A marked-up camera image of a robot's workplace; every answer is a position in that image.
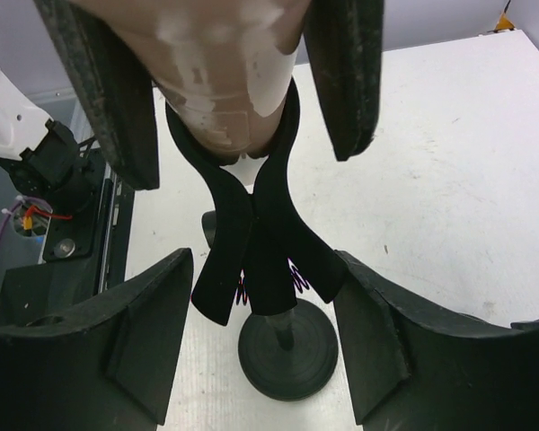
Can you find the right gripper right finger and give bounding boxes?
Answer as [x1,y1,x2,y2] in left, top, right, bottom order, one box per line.
[334,252,539,430]

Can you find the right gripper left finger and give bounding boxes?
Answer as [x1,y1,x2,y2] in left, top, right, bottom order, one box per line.
[0,249,193,430]

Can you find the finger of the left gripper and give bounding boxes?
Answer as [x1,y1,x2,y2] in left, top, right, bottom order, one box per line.
[304,0,384,162]
[35,0,160,190]

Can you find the beige microphone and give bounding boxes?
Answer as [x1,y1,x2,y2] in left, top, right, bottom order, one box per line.
[75,0,310,164]

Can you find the black stand with beige microphone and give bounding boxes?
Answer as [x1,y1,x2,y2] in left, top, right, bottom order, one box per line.
[166,84,348,401]

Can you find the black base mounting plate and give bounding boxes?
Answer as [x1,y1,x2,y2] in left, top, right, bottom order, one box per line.
[0,156,136,329]

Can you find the aluminium frame rail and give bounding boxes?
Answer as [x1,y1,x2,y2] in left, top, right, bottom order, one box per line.
[94,165,122,295]

